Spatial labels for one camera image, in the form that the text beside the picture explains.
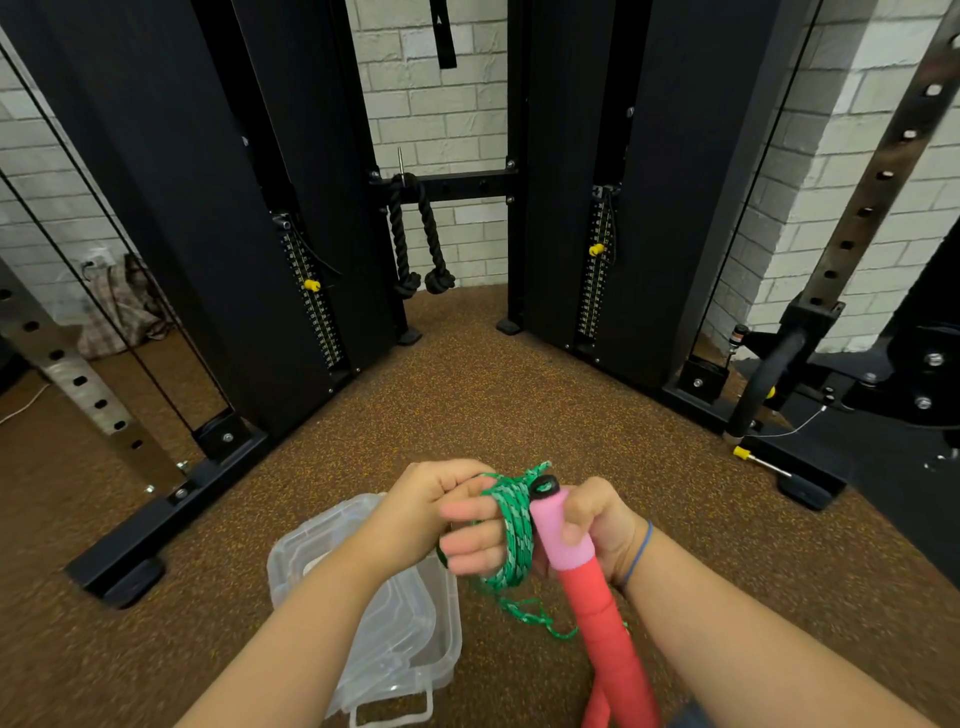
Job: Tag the person's left hand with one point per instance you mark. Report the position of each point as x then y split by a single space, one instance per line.
409 517

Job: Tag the person's right hand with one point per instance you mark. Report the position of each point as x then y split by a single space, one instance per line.
609 536

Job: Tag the person's left fingers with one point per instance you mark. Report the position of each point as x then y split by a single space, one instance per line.
465 476

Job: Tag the person's right thumb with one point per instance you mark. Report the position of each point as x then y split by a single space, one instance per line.
579 525

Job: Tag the person's right forearm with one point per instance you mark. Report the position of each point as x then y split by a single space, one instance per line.
742 637

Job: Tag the person's left forearm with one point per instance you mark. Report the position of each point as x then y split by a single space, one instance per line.
300 637

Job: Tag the blue elastic wrist band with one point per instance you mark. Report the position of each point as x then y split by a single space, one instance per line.
637 553

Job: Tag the clear plastic storage box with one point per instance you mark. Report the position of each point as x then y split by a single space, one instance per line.
405 637

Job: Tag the yellow tipped steel pin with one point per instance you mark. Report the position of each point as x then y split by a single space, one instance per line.
761 461

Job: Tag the black pop pin knob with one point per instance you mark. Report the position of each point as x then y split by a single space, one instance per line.
739 345

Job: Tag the black machine crossbar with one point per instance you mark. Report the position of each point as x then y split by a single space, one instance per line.
465 184

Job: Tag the upright steel peg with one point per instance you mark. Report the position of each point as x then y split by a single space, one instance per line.
400 161

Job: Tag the black bolted equipment base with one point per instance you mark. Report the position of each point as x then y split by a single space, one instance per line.
911 360

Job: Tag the plaid fabric bag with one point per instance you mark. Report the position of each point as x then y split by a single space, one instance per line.
124 315

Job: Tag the black weight stack tower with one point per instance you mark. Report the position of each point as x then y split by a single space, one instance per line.
165 187
675 150

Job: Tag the perforated steel upright rail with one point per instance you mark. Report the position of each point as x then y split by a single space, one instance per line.
82 382
885 165

